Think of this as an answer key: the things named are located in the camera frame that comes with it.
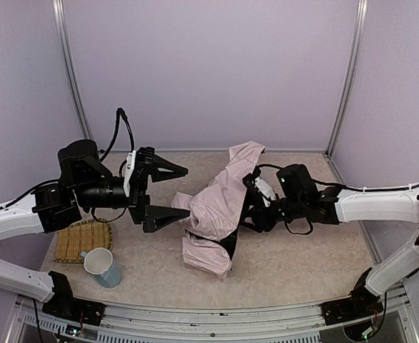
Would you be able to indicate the woven bamboo tray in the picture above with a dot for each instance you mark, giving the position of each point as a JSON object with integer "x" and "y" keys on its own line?
{"x": 81, "y": 237}

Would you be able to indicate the left aluminium frame post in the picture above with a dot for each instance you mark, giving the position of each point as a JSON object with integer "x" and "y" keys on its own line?
{"x": 69, "y": 68}

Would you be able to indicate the light blue plastic pitcher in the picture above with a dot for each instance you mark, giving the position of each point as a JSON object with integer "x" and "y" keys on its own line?
{"x": 101, "y": 265}

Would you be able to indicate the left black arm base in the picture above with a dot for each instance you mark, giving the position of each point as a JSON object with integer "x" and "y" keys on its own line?
{"x": 63, "y": 304}

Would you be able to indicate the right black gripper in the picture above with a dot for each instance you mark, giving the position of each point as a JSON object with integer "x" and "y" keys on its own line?
{"x": 250, "y": 199}

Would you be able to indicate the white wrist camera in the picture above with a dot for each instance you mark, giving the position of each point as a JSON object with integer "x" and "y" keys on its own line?
{"x": 129, "y": 168}
{"x": 264, "y": 191}

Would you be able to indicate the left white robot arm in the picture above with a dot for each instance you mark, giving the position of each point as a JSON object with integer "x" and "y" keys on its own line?
{"x": 85, "y": 185}

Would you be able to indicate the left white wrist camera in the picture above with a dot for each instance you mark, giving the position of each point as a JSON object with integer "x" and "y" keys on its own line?
{"x": 129, "y": 168}

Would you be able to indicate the aluminium front rail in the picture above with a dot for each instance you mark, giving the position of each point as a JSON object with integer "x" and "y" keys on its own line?
{"x": 308, "y": 322}

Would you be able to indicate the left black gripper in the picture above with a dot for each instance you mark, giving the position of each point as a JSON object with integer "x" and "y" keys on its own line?
{"x": 142, "y": 191}

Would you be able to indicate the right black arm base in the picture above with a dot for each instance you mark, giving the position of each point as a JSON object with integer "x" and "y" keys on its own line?
{"x": 359, "y": 304}

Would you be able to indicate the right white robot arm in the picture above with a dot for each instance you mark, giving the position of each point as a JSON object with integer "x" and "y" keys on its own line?
{"x": 333, "y": 205}

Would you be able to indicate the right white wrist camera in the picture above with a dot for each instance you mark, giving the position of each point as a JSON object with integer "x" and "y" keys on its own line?
{"x": 264, "y": 191}

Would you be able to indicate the pink and black folding umbrella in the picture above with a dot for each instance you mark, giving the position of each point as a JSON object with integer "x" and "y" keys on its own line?
{"x": 215, "y": 212}

